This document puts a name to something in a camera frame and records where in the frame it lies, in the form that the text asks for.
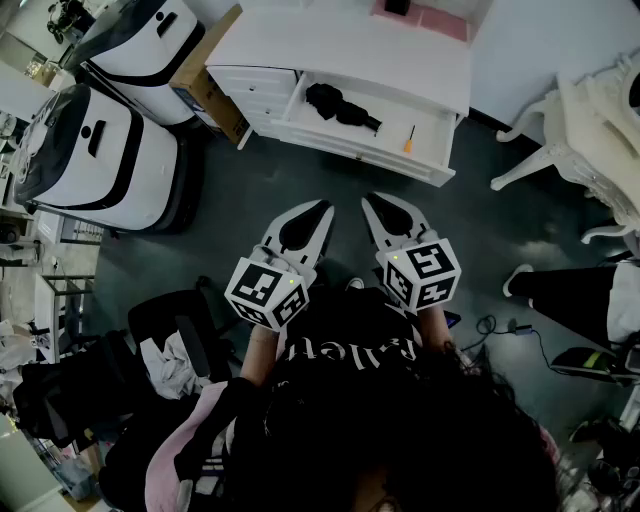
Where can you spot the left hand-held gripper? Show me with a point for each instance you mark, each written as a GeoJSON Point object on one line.
{"type": "Point", "coordinates": [262, 292]}

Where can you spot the person's black printed shirt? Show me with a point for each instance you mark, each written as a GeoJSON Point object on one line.
{"type": "Point", "coordinates": [345, 380]}

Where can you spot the pink mat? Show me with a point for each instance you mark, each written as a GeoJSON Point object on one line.
{"type": "Point", "coordinates": [440, 20]}

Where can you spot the white and black robot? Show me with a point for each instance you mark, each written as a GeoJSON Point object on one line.
{"type": "Point", "coordinates": [100, 165]}
{"type": "Point", "coordinates": [145, 45]}

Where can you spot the black office chair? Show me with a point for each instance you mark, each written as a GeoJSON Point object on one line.
{"type": "Point", "coordinates": [160, 315]}

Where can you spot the white dresser with drawer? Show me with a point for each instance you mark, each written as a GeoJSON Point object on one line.
{"type": "Point", "coordinates": [340, 40]}

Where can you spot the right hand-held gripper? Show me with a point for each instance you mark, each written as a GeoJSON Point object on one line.
{"type": "Point", "coordinates": [425, 275]}

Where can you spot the brown cardboard box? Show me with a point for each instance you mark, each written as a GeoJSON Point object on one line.
{"type": "Point", "coordinates": [207, 95]}

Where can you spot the black object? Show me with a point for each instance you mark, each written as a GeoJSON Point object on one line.
{"type": "Point", "coordinates": [340, 107]}

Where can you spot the white ornate dressing table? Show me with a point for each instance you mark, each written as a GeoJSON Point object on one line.
{"type": "Point", "coordinates": [585, 130]}

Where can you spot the pink jacket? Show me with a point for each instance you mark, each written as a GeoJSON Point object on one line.
{"type": "Point", "coordinates": [172, 460]}

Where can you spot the white crumpled cloth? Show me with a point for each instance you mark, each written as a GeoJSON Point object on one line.
{"type": "Point", "coordinates": [170, 367]}

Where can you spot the black bag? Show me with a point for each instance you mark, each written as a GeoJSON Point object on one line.
{"type": "Point", "coordinates": [65, 395]}

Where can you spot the black flower vase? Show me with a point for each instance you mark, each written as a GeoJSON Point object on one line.
{"type": "Point", "coordinates": [397, 5]}

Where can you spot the white side table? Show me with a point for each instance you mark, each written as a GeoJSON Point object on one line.
{"type": "Point", "coordinates": [47, 320]}

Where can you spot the white wooden drawer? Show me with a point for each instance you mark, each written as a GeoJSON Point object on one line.
{"type": "Point", "coordinates": [350, 135]}

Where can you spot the black flat device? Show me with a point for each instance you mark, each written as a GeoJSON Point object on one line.
{"type": "Point", "coordinates": [585, 362]}

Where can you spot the person's white shoe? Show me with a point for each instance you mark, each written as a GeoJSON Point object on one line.
{"type": "Point", "coordinates": [355, 283]}

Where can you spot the person's right forearm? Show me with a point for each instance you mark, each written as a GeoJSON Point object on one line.
{"type": "Point", "coordinates": [434, 330]}

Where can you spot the person's left forearm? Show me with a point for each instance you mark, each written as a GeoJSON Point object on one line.
{"type": "Point", "coordinates": [257, 352]}

